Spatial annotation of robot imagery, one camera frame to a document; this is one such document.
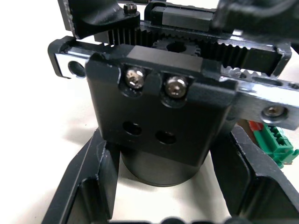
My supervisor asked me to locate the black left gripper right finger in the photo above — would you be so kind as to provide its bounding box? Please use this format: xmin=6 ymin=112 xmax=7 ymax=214
xmin=211 ymin=126 xmax=299 ymax=224

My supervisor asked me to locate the green terminal connector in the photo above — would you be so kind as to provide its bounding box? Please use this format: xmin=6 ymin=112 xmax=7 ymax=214
xmin=248 ymin=119 xmax=299 ymax=167

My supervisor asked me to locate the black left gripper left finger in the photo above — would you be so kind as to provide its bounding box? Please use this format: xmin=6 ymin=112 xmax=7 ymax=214
xmin=50 ymin=129 xmax=120 ymax=224

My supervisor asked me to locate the silver round head screw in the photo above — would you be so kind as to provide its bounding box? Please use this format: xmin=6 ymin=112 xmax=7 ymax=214
xmin=262 ymin=105 xmax=287 ymax=121
xmin=164 ymin=76 xmax=188 ymax=98
xmin=125 ymin=67 xmax=145 ymax=90

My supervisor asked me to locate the blurry black finger piece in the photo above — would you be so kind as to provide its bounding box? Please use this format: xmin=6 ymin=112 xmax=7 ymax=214
xmin=213 ymin=0 xmax=299 ymax=46

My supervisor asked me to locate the black gripper body workpiece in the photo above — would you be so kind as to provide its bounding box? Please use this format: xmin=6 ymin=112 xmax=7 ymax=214
xmin=48 ymin=0 xmax=299 ymax=187

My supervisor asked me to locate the black finger piece with rack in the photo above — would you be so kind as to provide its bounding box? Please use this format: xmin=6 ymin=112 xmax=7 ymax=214
xmin=57 ymin=0 xmax=141 ymax=45

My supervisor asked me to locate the small black socket screw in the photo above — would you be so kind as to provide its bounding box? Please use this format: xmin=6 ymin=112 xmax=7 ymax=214
xmin=123 ymin=3 xmax=137 ymax=15

